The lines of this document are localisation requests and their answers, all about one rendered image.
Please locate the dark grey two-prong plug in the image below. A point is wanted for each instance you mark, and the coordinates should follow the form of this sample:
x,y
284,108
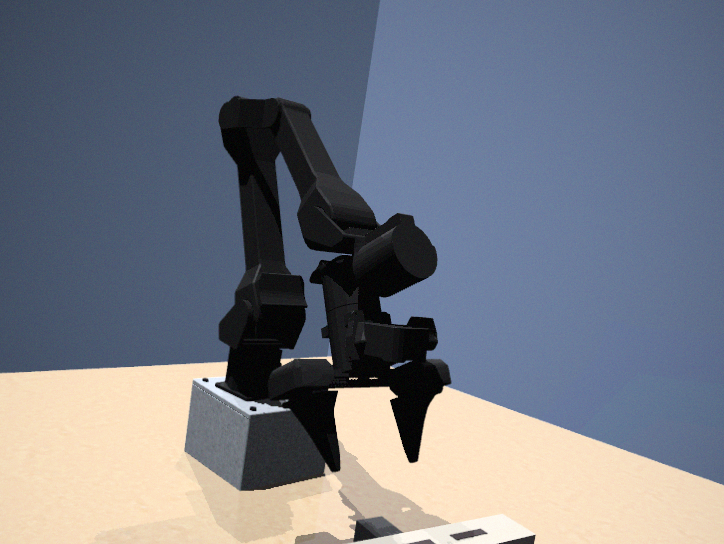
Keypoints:
x,y
374,528

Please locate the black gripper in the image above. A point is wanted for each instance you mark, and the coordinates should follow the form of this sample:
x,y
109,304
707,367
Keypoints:
x,y
306,383

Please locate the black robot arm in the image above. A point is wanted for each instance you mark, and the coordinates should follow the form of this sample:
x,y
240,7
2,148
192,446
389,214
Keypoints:
x,y
269,303

